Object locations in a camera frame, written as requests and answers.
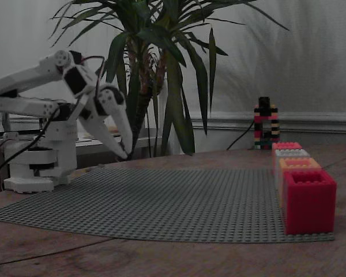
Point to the orange block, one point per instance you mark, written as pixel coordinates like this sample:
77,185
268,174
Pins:
283,176

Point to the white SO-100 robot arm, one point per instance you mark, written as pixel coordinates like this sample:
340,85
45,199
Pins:
26,78

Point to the white gripper with motor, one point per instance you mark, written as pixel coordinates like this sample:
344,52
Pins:
90,109

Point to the multicolour Lego camera tower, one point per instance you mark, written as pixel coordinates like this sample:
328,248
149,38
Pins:
274,124

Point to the large pink block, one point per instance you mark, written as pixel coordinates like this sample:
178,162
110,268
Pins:
287,145

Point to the grey studded baseplate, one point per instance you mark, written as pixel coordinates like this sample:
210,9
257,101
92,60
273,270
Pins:
161,202

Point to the grey block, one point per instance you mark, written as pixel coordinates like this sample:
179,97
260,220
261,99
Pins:
291,153

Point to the large yucca house plant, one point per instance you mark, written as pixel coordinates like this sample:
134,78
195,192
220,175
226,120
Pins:
138,115

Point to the red block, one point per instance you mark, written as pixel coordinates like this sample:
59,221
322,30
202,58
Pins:
310,207

